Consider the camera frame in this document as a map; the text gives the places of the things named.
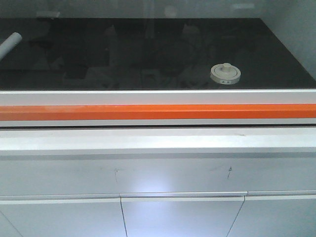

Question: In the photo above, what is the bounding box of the glass jar with white lid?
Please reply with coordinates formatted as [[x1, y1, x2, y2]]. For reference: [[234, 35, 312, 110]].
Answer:
[[209, 63, 241, 85]]

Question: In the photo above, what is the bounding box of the white fume hood base cabinet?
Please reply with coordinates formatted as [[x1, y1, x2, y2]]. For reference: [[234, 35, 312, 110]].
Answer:
[[0, 126, 316, 237]]

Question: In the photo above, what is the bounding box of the rolled white paper poster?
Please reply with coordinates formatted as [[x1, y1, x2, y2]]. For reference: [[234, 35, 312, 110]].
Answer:
[[0, 32, 22, 60]]

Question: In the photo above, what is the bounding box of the glass sash with orange handle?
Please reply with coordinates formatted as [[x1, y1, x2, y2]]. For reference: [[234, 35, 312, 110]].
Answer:
[[0, 0, 316, 127]]

